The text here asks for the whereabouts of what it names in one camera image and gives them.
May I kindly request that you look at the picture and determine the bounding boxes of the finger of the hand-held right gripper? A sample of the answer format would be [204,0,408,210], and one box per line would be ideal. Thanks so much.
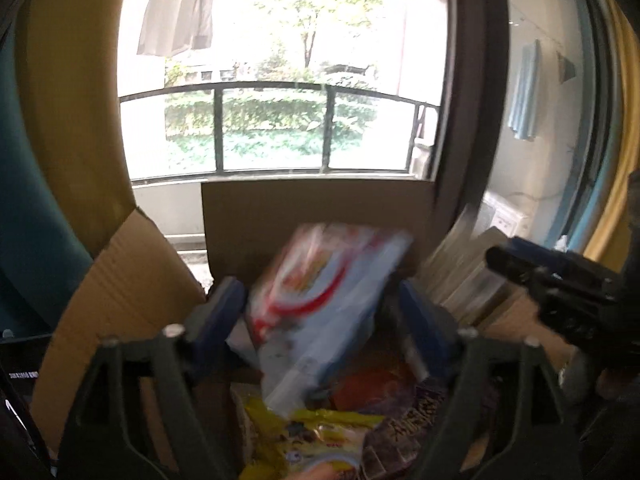
[506,236,577,274]
[485,245,547,289]

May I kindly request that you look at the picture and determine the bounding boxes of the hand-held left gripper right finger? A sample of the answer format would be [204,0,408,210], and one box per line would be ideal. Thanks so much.
[397,279,583,480]

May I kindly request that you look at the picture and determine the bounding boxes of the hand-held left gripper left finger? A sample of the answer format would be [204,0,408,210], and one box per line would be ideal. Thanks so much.
[57,276,248,480]

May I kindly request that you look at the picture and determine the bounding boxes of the orange snack packet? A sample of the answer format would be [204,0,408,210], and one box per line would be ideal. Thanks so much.
[330,355,426,416]

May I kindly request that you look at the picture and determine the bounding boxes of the white blue snack packet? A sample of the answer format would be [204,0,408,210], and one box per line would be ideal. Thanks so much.
[225,222,416,418]

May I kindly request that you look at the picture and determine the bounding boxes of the brown cardboard box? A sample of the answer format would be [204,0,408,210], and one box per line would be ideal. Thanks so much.
[30,180,576,480]

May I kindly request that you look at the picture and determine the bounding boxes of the purple snack packet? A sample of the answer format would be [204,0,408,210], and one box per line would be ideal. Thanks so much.
[360,377,451,476]

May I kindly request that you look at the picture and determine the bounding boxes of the yellow cartoon snack packet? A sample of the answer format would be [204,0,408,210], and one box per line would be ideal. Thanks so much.
[240,395,386,480]

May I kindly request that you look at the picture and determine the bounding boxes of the person's left hand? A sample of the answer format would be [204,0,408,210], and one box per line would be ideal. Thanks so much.
[295,462,341,480]

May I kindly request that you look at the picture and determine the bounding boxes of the white appliance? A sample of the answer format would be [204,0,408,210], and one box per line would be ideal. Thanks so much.
[482,192,531,241]

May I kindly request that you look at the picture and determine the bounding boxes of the light blue hanging towel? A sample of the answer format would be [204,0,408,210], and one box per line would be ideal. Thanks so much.
[509,40,543,141]

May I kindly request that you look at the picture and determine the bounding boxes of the black tablet clock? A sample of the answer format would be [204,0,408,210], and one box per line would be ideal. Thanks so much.
[0,332,53,411]

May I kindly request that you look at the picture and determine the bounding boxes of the teal curtain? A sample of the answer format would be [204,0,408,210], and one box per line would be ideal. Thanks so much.
[0,10,96,336]

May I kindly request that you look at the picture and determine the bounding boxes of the black balcony railing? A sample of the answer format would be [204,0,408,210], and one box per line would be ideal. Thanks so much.
[119,81,441,176]

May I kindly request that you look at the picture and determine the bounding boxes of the hanging white shirt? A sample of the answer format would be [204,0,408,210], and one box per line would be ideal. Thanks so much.
[136,0,221,58]

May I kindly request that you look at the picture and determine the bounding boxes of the black window frame post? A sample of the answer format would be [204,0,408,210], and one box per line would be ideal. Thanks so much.
[432,0,511,281]

